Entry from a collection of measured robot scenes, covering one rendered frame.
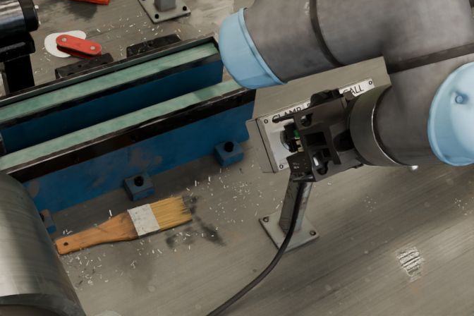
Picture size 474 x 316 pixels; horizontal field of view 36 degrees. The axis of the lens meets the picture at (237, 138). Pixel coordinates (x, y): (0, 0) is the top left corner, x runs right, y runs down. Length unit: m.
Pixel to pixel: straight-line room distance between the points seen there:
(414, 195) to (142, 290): 0.47
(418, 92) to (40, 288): 0.37
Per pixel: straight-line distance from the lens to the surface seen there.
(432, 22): 0.58
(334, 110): 0.74
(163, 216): 1.12
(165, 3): 1.44
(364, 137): 0.65
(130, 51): 1.28
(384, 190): 1.21
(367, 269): 1.12
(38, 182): 1.07
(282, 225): 1.12
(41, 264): 0.72
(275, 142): 0.88
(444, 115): 0.56
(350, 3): 0.60
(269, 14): 0.64
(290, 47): 0.62
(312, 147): 0.71
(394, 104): 0.61
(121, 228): 1.11
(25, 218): 0.76
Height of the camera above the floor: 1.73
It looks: 49 degrees down
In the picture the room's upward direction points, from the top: 8 degrees clockwise
